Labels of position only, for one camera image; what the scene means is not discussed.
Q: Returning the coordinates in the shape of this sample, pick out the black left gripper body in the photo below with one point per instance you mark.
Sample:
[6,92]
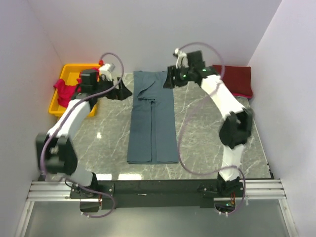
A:
[115,94]

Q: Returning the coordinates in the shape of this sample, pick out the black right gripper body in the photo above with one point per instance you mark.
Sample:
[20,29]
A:
[182,76]

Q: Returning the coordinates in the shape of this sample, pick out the blue-grey t shirt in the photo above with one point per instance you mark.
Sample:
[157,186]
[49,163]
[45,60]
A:
[152,137]

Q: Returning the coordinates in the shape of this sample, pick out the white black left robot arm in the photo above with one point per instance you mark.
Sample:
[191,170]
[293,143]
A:
[56,154]

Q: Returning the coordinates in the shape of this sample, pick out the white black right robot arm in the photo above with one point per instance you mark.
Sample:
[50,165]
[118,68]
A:
[237,119]

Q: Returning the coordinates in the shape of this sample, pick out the yellow plastic bin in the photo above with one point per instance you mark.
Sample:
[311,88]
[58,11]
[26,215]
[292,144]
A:
[64,71]

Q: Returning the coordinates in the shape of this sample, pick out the crumpled red t shirt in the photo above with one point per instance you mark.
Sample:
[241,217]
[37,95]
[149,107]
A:
[65,90]

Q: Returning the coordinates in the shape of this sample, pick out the folded maroon t shirt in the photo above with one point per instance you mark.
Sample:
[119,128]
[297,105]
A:
[238,79]

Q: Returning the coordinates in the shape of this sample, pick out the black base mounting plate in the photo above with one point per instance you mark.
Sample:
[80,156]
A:
[161,193]

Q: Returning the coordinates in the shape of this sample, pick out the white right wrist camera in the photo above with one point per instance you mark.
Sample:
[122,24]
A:
[180,56]

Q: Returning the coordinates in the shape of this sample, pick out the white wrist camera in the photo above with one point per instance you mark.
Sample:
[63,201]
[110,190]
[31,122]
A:
[105,71]
[180,56]

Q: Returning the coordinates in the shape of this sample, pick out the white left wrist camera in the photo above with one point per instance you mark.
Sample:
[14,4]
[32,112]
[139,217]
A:
[105,71]

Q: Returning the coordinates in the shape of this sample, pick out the aluminium extrusion rail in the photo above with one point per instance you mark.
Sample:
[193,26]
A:
[260,212]

